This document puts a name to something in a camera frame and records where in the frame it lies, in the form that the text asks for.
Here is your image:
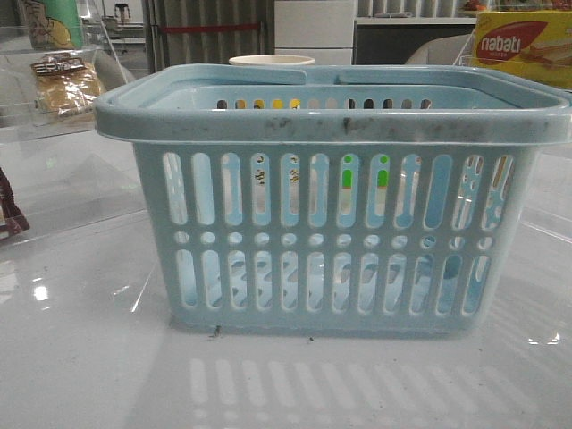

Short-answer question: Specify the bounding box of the clear acrylic shelf left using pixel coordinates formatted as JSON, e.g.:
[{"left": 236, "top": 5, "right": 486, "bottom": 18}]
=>
[{"left": 1, "top": 26, "right": 144, "bottom": 248}]

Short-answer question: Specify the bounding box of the packaged bread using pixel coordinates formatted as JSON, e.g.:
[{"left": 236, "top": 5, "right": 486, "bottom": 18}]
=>
[{"left": 30, "top": 52, "right": 105, "bottom": 118}]

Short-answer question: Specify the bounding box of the yellow nabati wafer box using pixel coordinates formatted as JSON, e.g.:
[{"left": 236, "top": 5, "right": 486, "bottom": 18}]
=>
[{"left": 468, "top": 10, "right": 571, "bottom": 90}]

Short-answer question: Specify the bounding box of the green and yellow snack bag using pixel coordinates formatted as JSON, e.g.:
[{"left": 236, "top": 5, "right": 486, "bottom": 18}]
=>
[{"left": 21, "top": 0, "right": 83, "bottom": 50}]

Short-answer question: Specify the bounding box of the light blue plastic basket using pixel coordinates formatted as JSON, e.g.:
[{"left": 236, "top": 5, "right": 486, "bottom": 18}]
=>
[{"left": 94, "top": 64, "right": 571, "bottom": 335}]

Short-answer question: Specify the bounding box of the white paper cup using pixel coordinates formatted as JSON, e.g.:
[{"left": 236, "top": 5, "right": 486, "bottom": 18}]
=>
[{"left": 229, "top": 54, "right": 315, "bottom": 67}]

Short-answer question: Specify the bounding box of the dark red snack packet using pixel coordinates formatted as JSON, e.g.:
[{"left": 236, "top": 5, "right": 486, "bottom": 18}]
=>
[{"left": 0, "top": 170, "right": 29, "bottom": 240}]

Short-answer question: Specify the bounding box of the white cabinet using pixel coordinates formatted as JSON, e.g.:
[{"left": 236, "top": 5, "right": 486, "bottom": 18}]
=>
[{"left": 273, "top": 1, "right": 358, "bottom": 65}]

